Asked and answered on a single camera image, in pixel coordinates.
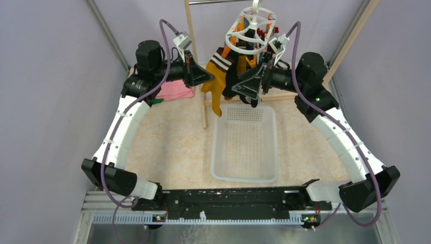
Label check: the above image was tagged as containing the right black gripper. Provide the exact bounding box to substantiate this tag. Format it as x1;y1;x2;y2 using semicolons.
231;53;305;101

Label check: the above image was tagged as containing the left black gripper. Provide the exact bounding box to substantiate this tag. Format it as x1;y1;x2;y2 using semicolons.
153;50;214;88

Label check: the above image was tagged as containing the black sock plain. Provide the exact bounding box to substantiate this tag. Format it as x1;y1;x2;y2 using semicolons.
222;52;248;100

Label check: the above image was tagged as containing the yellow sock with brown stripes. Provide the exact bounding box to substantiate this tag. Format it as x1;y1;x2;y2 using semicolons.
201;47;233;117

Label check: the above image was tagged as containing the white round clip hanger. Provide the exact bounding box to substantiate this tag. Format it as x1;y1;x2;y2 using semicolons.
225;1;276;55

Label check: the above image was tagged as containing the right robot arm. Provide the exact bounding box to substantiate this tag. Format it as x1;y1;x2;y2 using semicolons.
231;52;401;212

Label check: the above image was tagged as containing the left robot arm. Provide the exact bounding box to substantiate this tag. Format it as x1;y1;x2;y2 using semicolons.
81;40;213;210

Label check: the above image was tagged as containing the pink cloth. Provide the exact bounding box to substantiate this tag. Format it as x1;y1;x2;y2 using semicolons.
156;80;195;101

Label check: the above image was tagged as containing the red white striped sock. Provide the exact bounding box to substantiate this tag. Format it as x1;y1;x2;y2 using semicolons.
257;26;280;41

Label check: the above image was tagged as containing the white plastic basket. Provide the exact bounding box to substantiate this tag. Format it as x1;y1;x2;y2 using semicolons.
210;104;279;184

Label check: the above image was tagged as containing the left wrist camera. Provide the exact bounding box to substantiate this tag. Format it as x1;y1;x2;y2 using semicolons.
173;32;193;62

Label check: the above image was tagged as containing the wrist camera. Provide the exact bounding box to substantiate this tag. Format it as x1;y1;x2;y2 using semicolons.
173;32;193;62
268;34;290;65

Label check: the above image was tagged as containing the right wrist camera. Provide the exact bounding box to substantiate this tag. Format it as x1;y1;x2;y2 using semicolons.
268;34;290;65

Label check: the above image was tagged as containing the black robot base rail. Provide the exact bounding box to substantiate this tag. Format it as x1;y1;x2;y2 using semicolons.
132;181;333;225

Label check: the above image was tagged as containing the wooden drying rack frame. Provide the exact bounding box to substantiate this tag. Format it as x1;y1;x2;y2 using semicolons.
183;0;381;130

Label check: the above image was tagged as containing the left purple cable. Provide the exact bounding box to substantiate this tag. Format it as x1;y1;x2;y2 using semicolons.
100;19;182;244

